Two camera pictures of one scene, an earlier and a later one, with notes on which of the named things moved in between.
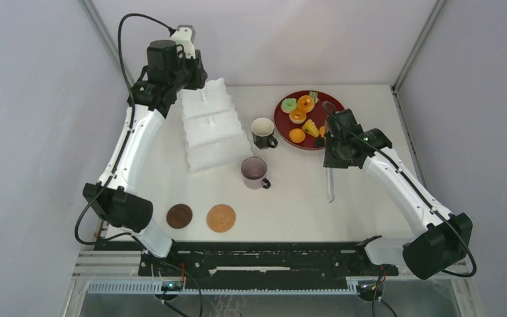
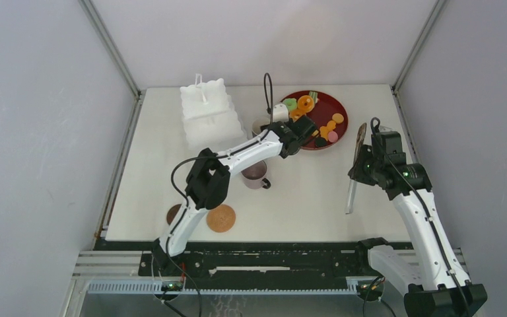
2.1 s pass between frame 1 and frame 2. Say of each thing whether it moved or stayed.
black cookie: stayed
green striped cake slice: stayed
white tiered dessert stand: stayed
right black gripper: moved
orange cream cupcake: stayed
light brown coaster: stayed
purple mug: stayed
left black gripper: moved
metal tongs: moved
